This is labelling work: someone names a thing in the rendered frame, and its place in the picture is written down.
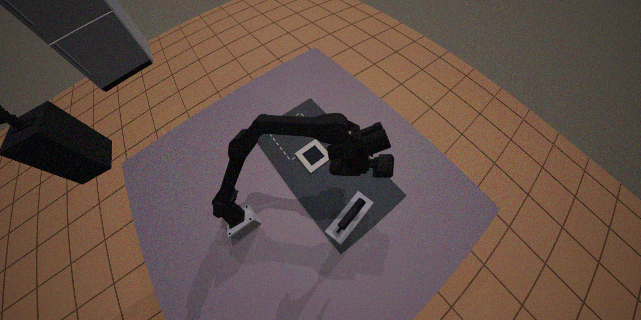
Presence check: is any beige square tile with black square centre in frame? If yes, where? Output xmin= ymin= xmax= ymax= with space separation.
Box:
xmin=295 ymin=139 xmax=329 ymax=174

